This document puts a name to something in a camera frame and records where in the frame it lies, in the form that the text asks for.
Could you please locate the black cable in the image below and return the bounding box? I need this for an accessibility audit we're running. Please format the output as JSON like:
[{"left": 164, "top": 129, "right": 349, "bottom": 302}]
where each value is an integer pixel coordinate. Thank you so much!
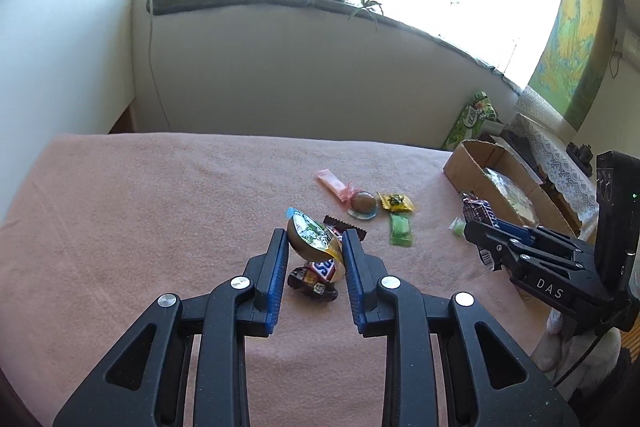
[{"left": 555, "top": 329, "right": 603, "bottom": 390}]

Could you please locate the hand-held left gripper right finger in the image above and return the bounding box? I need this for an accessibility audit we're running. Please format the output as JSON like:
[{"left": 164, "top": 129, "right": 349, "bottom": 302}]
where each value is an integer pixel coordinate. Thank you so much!
[{"left": 341, "top": 228, "right": 582, "bottom": 427}]

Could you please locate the light green wafer packet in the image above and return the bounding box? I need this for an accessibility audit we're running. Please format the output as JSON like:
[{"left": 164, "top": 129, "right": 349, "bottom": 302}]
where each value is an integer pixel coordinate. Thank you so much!
[{"left": 389, "top": 213, "right": 415, "bottom": 249}]

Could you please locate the landscape wall painting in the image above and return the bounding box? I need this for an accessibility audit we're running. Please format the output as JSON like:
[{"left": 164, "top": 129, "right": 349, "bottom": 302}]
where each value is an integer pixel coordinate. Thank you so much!
[{"left": 515, "top": 0, "right": 618, "bottom": 130}]

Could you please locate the dark candy bar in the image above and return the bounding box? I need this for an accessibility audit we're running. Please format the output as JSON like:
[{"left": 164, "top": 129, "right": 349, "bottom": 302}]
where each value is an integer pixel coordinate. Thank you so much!
[{"left": 460, "top": 191, "right": 502, "bottom": 273}]

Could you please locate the black hanging cord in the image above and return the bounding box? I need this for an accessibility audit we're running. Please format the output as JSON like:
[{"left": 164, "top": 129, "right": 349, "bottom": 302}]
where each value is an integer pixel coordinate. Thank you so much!
[{"left": 609, "top": 32, "right": 640, "bottom": 78}]

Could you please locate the brown jelly cup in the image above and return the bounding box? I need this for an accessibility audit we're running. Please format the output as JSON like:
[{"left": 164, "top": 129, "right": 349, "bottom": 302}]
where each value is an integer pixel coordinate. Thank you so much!
[{"left": 348, "top": 190, "right": 379, "bottom": 220}]

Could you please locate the pink blanket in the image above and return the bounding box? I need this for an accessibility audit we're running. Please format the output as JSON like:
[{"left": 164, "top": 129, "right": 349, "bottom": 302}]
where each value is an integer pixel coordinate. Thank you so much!
[{"left": 0, "top": 133, "right": 566, "bottom": 427}]

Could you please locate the black chocolate bar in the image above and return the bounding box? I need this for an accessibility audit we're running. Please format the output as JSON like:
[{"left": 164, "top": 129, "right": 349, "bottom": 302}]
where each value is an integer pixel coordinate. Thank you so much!
[{"left": 323, "top": 214, "right": 368, "bottom": 242}]

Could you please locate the yellow jelly cup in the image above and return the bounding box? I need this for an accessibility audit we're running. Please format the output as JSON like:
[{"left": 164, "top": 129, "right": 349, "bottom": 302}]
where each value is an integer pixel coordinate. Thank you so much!
[{"left": 285, "top": 206, "right": 347, "bottom": 283}]

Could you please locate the white cable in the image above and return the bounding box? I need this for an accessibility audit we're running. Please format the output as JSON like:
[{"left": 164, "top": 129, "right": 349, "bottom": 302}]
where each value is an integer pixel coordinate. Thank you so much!
[{"left": 112, "top": 0, "right": 173, "bottom": 132}]

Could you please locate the yellow candy packet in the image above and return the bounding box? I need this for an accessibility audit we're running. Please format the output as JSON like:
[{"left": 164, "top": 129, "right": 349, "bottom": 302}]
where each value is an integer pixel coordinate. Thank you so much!
[{"left": 376, "top": 191, "right": 416, "bottom": 214}]

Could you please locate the pink stick packet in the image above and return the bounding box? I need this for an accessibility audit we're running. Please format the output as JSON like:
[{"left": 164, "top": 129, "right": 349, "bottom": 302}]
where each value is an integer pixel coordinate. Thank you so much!
[{"left": 316, "top": 169, "right": 356, "bottom": 208}]

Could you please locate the brown chocolate bar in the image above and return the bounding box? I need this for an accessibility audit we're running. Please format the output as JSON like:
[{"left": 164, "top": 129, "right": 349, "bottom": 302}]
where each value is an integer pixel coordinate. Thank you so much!
[{"left": 305, "top": 257, "right": 337, "bottom": 285}]

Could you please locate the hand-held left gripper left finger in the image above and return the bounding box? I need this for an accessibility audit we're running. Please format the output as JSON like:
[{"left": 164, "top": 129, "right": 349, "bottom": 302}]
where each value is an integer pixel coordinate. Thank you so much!
[{"left": 51, "top": 228, "right": 292, "bottom": 427}]

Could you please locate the green paper bag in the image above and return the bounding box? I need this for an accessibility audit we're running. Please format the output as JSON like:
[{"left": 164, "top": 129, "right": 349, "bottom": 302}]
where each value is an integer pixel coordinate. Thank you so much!
[{"left": 442, "top": 92, "right": 501, "bottom": 152}]

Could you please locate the brown cardboard box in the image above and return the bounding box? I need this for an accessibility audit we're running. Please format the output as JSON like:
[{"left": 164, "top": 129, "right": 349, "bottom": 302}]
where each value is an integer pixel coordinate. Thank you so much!
[{"left": 443, "top": 139, "right": 583, "bottom": 238}]

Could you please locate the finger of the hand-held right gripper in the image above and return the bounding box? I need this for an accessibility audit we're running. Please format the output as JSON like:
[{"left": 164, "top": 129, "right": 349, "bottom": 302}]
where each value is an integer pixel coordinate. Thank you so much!
[
  {"left": 487, "top": 219, "right": 597, "bottom": 269},
  {"left": 463, "top": 220, "right": 552, "bottom": 276}
]

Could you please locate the dark teapot ornament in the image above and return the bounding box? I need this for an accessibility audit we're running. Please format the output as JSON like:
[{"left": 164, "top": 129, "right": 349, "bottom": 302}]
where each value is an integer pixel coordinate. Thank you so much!
[{"left": 566, "top": 143, "right": 596, "bottom": 170}]

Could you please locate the lace tablecloth side table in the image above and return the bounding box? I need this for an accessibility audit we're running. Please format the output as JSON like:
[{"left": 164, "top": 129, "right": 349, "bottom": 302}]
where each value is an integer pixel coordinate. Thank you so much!
[{"left": 510, "top": 113, "right": 601, "bottom": 228}]

